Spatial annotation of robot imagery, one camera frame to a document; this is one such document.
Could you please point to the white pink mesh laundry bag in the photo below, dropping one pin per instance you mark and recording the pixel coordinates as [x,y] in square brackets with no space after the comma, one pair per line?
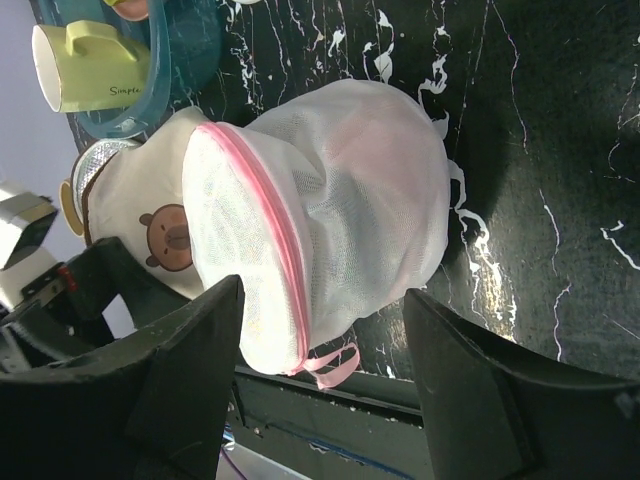
[328,207]

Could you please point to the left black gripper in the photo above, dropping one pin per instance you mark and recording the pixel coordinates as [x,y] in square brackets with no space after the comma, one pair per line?
[100,312]

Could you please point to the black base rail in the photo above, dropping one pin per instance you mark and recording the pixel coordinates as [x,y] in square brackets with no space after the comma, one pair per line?
[324,436]

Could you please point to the pink plate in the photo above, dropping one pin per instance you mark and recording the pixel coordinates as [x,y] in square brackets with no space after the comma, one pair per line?
[130,10]

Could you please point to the green cream mug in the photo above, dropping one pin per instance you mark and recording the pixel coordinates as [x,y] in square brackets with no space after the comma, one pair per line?
[88,66]

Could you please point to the teal plastic tray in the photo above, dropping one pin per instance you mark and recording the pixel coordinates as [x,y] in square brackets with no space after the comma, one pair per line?
[185,41]

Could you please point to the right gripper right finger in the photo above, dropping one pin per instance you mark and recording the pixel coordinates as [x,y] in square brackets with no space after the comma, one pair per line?
[495,410]

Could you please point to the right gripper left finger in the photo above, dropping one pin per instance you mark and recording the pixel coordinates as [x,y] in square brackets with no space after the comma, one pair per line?
[151,405]

